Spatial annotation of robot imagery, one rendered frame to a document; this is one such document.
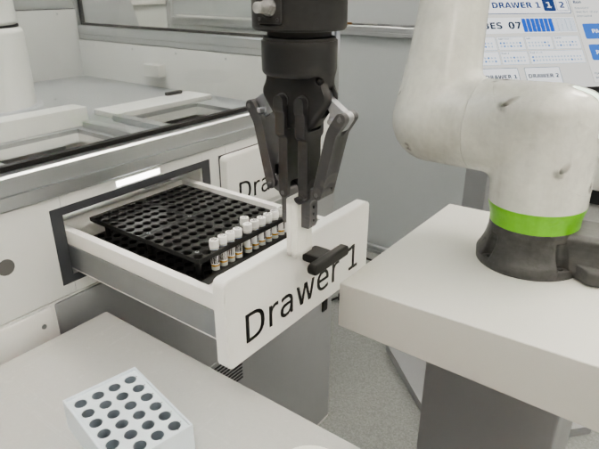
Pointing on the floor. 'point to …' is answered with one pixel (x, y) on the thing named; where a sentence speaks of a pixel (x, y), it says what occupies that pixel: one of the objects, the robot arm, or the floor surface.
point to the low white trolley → (104, 322)
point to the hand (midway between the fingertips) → (299, 224)
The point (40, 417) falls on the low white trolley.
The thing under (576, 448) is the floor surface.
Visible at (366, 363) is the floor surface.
